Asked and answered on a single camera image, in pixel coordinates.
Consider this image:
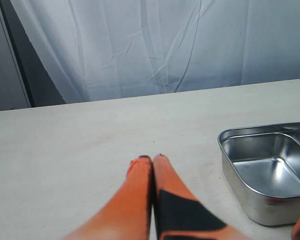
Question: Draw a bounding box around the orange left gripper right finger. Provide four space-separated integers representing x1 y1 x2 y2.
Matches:
153 154 240 240

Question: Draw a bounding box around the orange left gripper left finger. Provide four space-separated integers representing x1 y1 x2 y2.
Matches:
63 155 153 240

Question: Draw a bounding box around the stainless steel lunch box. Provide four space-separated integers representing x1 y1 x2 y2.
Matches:
217 122 300 226

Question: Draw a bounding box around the dark stand pole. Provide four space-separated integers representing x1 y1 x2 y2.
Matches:
0 0 66 107

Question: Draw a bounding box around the grey wrinkled backdrop curtain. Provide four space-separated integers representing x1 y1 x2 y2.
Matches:
12 0 300 104

